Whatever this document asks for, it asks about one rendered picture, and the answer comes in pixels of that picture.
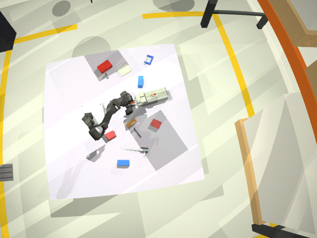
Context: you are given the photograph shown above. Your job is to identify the red cube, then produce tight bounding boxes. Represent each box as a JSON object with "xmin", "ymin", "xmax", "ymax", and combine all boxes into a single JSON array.
[{"xmin": 151, "ymin": 119, "xmax": 162, "ymax": 129}]

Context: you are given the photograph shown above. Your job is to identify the red rectangular block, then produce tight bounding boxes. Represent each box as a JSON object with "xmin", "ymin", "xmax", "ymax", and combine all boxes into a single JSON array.
[
  {"xmin": 105, "ymin": 130, "xmax": 116, "ymax": 141},
  {"xmin": 97, "ymin": 60, "xmax": 112, "ymax": 74}
]

